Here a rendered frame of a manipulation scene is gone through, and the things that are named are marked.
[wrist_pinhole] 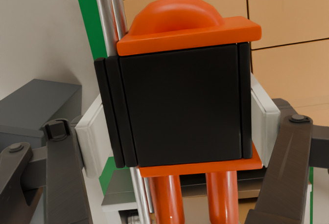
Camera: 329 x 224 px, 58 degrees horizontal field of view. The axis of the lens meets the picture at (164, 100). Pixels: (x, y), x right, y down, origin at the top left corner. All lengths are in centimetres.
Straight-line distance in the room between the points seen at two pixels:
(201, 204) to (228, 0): 70
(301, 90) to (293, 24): 20
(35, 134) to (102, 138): 70
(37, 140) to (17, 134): 5
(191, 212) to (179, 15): 15
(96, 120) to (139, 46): 4
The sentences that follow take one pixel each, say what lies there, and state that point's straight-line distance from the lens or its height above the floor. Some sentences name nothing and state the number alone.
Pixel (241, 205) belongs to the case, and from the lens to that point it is 110.
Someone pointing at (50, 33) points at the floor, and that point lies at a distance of 156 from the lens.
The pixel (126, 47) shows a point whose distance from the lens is 16.
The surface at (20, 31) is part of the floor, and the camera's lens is 162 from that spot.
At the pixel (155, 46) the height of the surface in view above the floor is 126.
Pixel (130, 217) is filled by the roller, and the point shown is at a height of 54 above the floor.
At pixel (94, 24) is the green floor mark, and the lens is 148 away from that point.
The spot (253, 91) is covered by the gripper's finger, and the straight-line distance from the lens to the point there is 16.
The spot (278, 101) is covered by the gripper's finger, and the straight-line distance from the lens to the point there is 17.
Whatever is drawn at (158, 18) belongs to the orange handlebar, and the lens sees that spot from 17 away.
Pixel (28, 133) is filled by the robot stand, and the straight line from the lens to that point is 87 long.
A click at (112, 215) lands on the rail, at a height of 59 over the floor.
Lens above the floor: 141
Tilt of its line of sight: 68 degrees down
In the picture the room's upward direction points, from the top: 172 degrees counter-clockwise
